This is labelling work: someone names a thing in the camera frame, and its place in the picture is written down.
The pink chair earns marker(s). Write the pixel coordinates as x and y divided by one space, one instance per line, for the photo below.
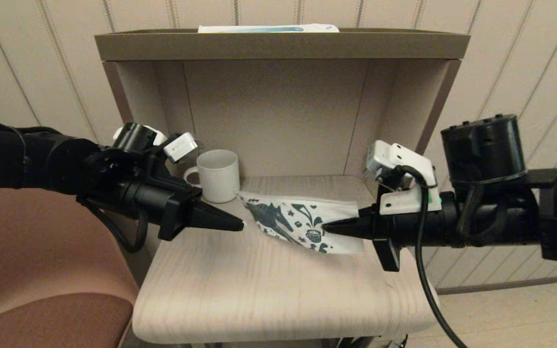
41 266

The beige wooden desk shelf unit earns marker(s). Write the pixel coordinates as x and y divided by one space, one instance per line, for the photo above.
278 106

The white ribbed ceramic mug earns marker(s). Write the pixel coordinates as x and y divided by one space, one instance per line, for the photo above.
218 176

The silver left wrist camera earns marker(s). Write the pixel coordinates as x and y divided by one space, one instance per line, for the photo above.
182 146

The white horse print pouch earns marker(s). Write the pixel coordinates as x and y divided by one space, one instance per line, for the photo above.
327 227

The white blue toothbrush box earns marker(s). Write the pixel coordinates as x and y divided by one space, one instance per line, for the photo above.
269 29

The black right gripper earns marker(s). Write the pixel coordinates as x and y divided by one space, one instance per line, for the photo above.
414 229

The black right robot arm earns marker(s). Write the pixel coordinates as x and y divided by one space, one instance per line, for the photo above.
501 183

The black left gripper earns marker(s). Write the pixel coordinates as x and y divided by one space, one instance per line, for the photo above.
162 203

